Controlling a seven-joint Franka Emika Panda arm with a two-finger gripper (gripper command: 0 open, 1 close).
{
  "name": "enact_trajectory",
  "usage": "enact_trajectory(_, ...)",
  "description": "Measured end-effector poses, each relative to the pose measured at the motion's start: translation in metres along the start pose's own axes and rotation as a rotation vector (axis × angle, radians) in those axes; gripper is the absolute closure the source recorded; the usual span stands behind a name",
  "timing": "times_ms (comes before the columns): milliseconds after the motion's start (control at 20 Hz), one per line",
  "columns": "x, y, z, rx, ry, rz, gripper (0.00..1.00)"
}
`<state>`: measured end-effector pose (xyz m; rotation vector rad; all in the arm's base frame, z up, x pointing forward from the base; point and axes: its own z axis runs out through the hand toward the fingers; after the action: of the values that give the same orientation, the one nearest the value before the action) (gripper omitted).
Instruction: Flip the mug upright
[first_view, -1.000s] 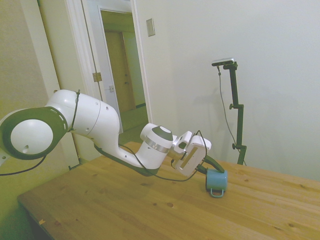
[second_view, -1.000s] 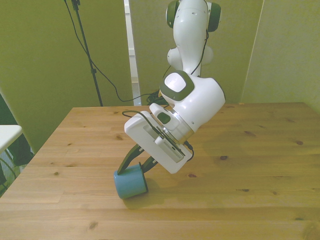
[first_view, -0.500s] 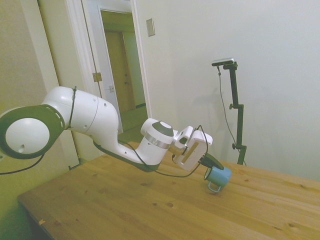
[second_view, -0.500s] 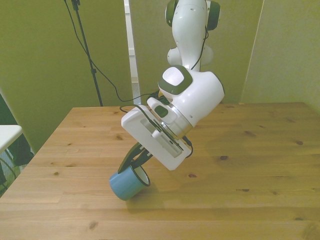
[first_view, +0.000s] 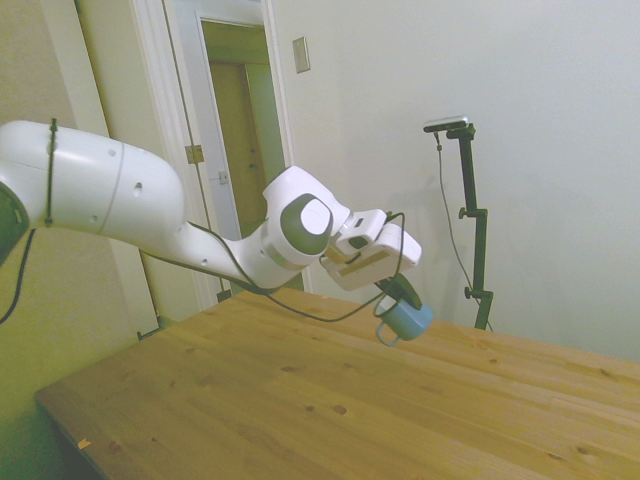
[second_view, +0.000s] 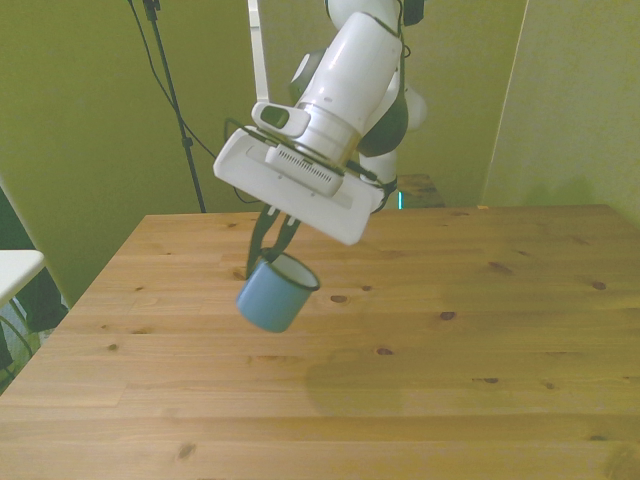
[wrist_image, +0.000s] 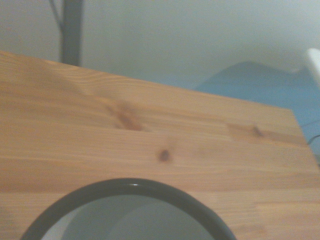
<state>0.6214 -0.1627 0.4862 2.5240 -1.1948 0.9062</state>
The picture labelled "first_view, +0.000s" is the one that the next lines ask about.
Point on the brown wooden hallway door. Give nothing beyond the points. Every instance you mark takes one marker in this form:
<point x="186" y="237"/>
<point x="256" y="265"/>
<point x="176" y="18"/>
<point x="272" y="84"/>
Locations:
<point x="240" y="125"/>

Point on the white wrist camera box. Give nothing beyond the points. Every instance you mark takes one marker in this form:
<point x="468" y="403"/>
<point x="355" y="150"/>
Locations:
<point x="367" y="227"/>

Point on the black camera stand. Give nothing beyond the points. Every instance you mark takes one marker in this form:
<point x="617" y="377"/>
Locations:
<point x="446" y="200"/>
<point x="477" y="240"/>

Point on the white open door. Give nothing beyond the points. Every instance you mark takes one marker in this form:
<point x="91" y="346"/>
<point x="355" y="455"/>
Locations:
<point x="125" y="75"/>

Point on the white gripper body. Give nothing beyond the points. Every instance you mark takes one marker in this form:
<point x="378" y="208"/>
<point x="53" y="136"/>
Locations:
<point x="395" y="255"/>

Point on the metal door latch plate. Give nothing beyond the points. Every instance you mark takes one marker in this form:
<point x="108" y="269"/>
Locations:
<point x="223" y="177"/>

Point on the beige wall switch plate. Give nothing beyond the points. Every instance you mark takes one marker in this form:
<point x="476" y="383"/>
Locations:
<point x="300" y="55"/>

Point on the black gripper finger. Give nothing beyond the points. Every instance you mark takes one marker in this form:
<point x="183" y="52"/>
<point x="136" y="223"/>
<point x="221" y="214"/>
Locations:
<point x="406" y="292"/>
<point x="387" y="291"/>

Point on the brass door hinge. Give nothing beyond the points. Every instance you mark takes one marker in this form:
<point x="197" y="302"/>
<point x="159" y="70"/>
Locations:
<point x="195" y="153"/>

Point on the silver black exterior camera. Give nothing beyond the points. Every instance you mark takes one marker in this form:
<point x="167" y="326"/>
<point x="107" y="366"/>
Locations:
<point x="446" y="123"/>

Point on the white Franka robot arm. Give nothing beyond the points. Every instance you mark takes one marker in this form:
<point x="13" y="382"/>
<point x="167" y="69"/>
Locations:
<point x="125" y="190"/>

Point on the blue enamel mug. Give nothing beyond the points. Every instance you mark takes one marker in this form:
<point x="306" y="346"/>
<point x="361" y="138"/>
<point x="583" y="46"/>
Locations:
<point x="407" y="322"/>

